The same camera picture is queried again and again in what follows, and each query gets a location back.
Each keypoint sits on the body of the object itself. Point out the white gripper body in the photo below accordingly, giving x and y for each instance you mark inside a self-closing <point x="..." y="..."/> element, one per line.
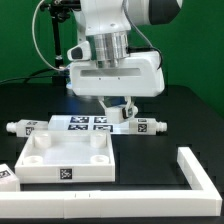
<point x="138" y="75"/>

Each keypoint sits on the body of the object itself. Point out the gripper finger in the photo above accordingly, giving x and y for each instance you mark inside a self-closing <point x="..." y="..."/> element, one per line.
<point x="129" y="110"/>
<point x="104" y="106"/>

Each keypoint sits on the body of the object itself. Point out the white square tabletop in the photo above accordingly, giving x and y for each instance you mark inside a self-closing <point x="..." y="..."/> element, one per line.
<point x="66" y="157"/>

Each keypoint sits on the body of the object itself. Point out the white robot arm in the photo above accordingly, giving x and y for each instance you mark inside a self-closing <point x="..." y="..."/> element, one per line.
<point x="103" y="65"/>

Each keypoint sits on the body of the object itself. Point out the white L-shaped fence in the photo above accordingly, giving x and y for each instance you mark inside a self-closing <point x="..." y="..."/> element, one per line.
<point x="201" y="199"/>

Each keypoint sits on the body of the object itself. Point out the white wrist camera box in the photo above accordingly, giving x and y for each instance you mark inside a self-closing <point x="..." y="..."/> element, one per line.
<point x="80" y="52"/>

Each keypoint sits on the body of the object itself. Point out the white marker base plate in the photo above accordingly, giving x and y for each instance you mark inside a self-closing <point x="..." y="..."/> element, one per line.
<point x="84" y="122"/>

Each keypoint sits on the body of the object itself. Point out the black camera stand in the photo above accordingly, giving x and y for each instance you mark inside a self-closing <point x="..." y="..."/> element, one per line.
<point x="59" y="11"/>

